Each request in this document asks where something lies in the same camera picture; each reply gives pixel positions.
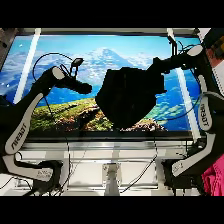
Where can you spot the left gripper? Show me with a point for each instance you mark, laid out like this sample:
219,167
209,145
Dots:
84,88

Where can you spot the dark blue jeans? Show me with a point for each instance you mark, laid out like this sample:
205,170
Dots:
128,96

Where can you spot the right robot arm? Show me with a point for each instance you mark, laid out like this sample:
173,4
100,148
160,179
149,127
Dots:
205,115

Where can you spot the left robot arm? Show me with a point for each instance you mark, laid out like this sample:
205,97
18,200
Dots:
23,115

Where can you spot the person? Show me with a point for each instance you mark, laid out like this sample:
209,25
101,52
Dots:
216,50

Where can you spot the pink garment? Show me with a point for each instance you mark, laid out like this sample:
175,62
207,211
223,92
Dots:
216,176

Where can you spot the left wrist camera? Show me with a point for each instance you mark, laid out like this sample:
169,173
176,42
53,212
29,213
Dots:
77,61

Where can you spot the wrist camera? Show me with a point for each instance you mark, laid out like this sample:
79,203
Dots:
172,42
77,61

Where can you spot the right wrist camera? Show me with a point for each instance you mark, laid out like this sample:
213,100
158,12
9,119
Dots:
172,42

